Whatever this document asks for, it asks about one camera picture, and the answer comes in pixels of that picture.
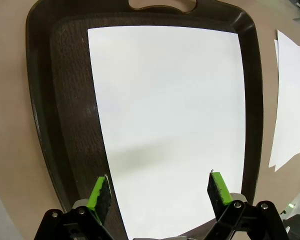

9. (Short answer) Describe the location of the dark brown plastic tray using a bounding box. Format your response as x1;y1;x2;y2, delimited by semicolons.
25;0;265;240

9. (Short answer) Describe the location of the white A4 paper sheet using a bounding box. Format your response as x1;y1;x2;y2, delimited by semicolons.
268;38;281;169
274;29;300;173
86;24;246;240

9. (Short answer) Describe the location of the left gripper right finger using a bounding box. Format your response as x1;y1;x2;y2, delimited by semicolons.
203;171;291;240

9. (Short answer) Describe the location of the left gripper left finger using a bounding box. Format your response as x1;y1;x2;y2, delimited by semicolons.
33;175;113;240

